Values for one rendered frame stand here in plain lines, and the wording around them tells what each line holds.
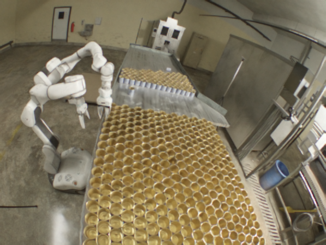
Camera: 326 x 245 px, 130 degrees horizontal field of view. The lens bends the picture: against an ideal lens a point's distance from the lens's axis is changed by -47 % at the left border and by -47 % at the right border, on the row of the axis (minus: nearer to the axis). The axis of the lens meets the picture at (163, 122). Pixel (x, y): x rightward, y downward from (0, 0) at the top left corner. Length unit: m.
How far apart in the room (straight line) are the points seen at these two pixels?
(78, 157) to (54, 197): 0.69
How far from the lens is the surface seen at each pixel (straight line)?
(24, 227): 2.27
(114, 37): 7.82
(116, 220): 0.83
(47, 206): 2.15
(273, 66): 3.28
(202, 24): 8.16
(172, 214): 0.90
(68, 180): 1.78
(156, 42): 6.27
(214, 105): 2.07
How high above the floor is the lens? 1.92
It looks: 38 degrees down
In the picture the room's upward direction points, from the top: 21 degrees clockwise
